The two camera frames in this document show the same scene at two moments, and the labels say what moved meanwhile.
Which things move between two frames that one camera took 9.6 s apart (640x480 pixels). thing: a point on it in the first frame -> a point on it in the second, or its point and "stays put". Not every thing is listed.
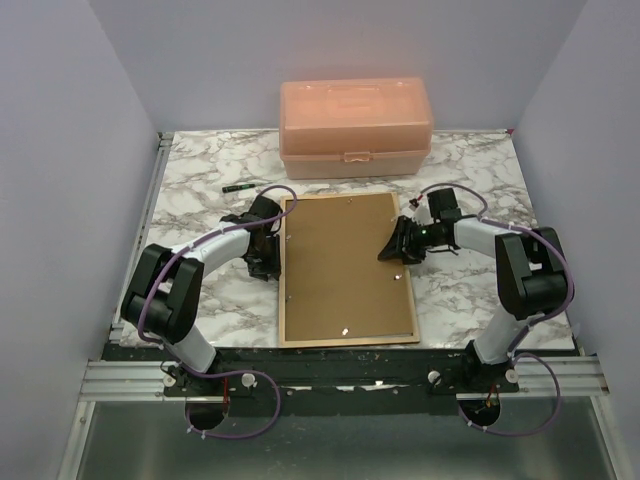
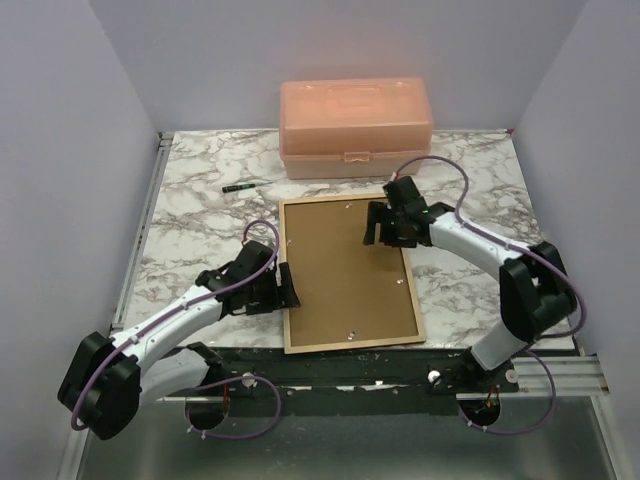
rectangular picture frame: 333,288 stays put
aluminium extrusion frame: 576,380 stays put
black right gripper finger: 402,247 -> 376,214
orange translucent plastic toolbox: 360,127 stays put
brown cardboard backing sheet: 336,285 stays put
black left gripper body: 267,262 -> 265,293
